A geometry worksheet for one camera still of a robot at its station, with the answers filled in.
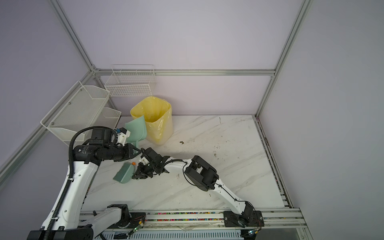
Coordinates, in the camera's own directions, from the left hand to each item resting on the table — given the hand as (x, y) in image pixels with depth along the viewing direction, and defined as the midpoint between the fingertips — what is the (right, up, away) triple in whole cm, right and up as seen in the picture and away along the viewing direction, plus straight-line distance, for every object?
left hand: (137, 154), depth 70 cm
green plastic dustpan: (-2, +12, +6) cm, 13 cm away
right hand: (-8, -16, +11) cm, 21 cm away
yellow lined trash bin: (0, +23, +35) cm, 42 cm away
